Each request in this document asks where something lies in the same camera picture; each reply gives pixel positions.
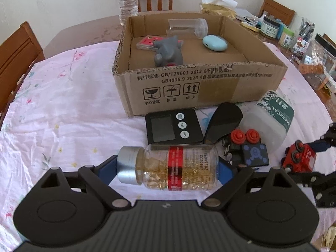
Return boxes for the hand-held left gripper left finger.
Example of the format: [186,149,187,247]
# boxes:
[39,155,133,212]

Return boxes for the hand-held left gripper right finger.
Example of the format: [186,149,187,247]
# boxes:
[201,160,298,212]

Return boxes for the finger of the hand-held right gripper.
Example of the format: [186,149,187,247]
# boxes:
[311,122,336,154]
[287,171,336,209]

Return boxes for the red toy train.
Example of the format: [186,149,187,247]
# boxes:
[282,140,317,173]

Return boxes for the capsule bottle with silver cap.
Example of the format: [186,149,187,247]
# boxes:
[117,144,219,192]

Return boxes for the cardboard box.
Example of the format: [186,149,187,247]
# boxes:
[112,13,289,118]

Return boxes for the grey rubber toy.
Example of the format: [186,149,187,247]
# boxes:
[153,35,185,67]

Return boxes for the teal round case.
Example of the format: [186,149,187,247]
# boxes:
[202,35,228,51]

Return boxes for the red card pack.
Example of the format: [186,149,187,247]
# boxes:
[136,35,184,51]

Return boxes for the clear plastic jar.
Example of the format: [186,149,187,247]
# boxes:
[167,18,209,39]

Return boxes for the black toy car red wheels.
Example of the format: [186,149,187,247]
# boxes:
[220,129,270,167]

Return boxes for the black plastic paddle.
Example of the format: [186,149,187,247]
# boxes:
[203,103,243,145]

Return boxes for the white bottle with green label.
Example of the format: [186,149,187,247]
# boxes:
[239,90,295,154]

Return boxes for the black digital timer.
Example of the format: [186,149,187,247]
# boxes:
[145,109,204,145]

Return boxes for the pink floral cloth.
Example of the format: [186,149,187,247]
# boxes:
[0,40,336,252]

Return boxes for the large black-lidded plastic jar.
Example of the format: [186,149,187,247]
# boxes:
[299,34,336,92]

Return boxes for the small green-lidded bottle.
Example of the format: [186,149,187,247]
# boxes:
[279,27,295,48]

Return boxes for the pen holder with pens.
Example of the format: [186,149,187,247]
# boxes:
[297,18,315,44]

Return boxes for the small black-lidded jar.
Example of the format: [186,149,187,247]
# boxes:
[260,16,281,39]

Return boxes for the clear plastic water bottle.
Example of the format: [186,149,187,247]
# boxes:
[118,0,139,27]

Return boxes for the gold tissue pack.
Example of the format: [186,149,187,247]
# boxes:
[199,0,239,19]

